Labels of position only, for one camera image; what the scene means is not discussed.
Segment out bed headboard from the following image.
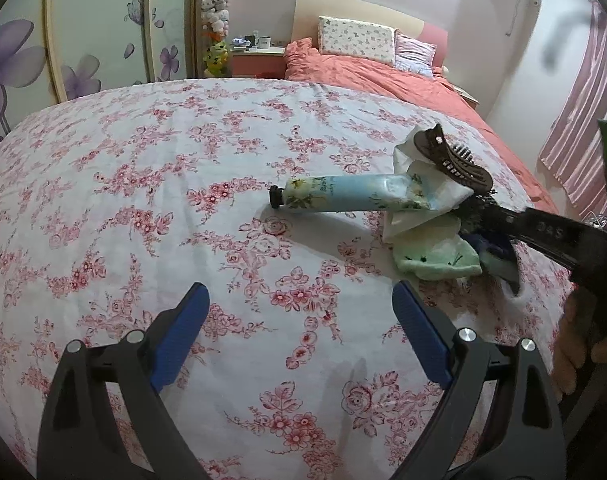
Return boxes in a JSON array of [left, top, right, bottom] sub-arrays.
[[290, 0, 449, 68]]

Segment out floral pillow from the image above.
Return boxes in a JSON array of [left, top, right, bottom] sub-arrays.
[[317, 16, 399, 66]]

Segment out black dotted cloth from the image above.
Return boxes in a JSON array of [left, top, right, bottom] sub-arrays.
[[456, 192, 517, 261]]

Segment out brown hair claw clip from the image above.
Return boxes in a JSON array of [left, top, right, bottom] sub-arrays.
[[413, 123, 494, 196]]

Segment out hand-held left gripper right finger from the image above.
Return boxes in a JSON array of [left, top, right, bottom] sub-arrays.
[[391, 281, 569, 480]]

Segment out floral tablecloth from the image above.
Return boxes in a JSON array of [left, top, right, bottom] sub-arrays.
[[0, 80, 577, 480]]

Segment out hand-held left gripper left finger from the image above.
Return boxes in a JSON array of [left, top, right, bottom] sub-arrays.
[[36, 282, 211, 480]]

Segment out grey blue sock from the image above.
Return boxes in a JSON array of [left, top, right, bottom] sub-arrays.
[[478, 245, 523, 296]]

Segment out pink striped pillow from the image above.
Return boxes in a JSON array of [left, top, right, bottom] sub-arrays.
[[394, 32, 439, 77]]

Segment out hanging plush toys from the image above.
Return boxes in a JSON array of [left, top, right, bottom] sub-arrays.
[[200, 0, 231, 41]]

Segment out person's right hand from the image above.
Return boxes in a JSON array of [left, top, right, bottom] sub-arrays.
[[555, 299, 597, 403]]

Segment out red duvet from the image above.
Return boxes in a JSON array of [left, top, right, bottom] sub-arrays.
[[283, 37, 559, 213]]

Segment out flower print wardrobe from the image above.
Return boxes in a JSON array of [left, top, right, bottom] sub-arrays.
[[0, 0, 199, 161]]

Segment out blue hand cream tube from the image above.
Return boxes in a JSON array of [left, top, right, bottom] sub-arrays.
[[268, 172, 434, 212]]

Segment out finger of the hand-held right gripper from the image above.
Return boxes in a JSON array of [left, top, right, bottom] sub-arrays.
[[471, 204, 607, 274]]

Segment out pink curtain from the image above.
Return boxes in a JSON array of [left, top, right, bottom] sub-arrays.
[[538, 2, 607, 216]]

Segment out light green cloth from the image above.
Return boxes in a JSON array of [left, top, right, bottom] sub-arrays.
[[393, 230, 484, 281]]

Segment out pink white nightstand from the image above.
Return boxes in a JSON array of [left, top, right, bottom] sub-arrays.
[[451, 85, 479, 107], [230, 42, 289, 79]]

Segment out green yellow plush toy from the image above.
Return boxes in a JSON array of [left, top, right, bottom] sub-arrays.
[[203, 37, 231, 78]]

